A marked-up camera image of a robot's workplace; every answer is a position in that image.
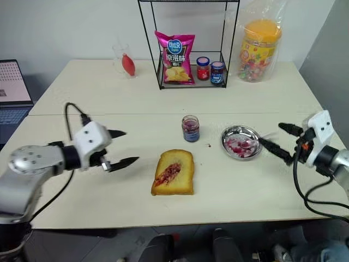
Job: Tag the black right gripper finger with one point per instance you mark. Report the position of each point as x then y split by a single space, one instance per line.
290 128
276 148

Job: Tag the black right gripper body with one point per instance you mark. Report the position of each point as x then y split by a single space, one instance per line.
302 142

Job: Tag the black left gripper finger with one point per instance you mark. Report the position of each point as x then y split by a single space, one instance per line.
117 133
124 163

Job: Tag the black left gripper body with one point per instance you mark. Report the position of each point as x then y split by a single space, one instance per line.
98 159

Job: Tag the metal spoon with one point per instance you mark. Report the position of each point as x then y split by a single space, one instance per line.
246 144

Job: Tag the toast slice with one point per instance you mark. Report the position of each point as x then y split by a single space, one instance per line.
182 174

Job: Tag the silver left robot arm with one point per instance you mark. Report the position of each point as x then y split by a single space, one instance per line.
27 161

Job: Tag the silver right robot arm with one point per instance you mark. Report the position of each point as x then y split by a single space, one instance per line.
342 163

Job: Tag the open purple jam jar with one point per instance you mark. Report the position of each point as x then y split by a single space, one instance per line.
190 133

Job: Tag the blue lid jar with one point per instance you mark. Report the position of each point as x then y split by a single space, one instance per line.
217 76

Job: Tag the red lid jar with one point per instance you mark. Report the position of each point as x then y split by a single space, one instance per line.
203 71

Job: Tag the round metal plate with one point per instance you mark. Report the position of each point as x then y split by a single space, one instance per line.
231 136

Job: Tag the red bulb in glass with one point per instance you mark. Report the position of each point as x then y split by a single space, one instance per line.
128 64

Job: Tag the clear drinking glass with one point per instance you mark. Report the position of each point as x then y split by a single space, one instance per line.
117 58

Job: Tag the orange lidded candy jar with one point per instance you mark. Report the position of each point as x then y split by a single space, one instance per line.
257 52

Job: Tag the pink potato chips bag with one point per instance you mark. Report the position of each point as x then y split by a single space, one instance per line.
174 57

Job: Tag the dark rounded shape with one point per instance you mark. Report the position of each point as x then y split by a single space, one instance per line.
229 247

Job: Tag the blue jeans leg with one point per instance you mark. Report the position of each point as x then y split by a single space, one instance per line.
321 251

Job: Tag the open grey laptop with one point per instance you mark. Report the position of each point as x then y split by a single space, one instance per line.
11 82

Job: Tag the clear plastic bag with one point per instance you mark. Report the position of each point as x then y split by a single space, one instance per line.
272 11

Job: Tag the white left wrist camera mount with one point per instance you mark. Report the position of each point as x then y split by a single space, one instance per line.
90 139

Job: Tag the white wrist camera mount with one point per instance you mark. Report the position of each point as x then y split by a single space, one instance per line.
321 120
90 139

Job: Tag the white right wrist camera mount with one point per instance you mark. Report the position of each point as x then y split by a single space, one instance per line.
321 120

